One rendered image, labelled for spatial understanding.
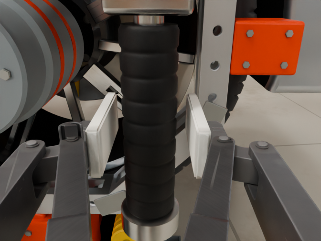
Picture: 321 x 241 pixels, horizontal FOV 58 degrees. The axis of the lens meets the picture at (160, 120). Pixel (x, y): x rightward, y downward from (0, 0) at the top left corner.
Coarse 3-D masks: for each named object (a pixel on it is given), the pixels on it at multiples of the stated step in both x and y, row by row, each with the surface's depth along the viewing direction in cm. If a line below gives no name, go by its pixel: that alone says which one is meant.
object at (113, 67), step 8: (120, 16) 60; (128, 16) 60; (112, 24) 61; (112, 32) 61; (88, 56) 59; (104, 56) 64; (112, 56) 64; (104, 64) 64; (112, 64) 64; (112, 72) 65; (120, 72) 65; (80, 80) 66; (80, 88) 66; (88, 88) 66; (112, 88) 66; (64, 96) 67; (80, 96) 67; (88, 96) 67; (96, 96) 67; (104, 96) 67
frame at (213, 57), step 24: (216, 0) 35; (216, 24) 36; (216, 48) 38; (216, 72) 39; (216, 96) 41; (216, 120) 41; (120, 168) 51; (48, 192) 47; (96, 192) 47; (120, 192) 46
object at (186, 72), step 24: (72, 0) 45; (96, 0) 45; (96, 24) 47; (192, 24) 54; (96, 48) 48; (120, 48) 48; (192, 48) 53; (96, 72) 49; (192, 72) 48; (72, 96) 51; (24, 120) 66; (48, 120) 71; (72, 120) 75; (120, 120) 73; (0, 144) 55; (48, 144) 62; (120, 144) 59
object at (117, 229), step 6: (120, 216) 54; (120, 222) 52; (114, 228) 52; (120, 228) 51; (114, 234) 51; (120, 234) 50; (126, 234) 50; (114, 240) 51; (120, 240) 51; (126, 240) 51; (132, 240) 51
